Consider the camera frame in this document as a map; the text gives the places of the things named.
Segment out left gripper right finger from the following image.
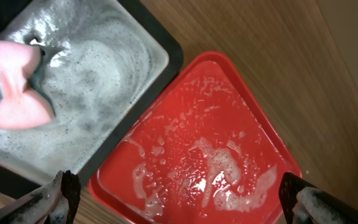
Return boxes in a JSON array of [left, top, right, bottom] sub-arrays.
[[278, 172, 358, 224]]

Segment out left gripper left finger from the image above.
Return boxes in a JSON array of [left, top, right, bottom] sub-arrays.
[[0, 170, 81, 224]]

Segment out pink sponge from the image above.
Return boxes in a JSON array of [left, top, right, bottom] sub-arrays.
[[0, 40, 55, 129]]

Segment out red plastic tray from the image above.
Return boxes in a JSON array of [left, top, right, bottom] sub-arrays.
[[88, 52, 301, 223]]

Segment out black soapy water tray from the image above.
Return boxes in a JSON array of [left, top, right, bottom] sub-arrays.
[[0, 0, 183, 198]]

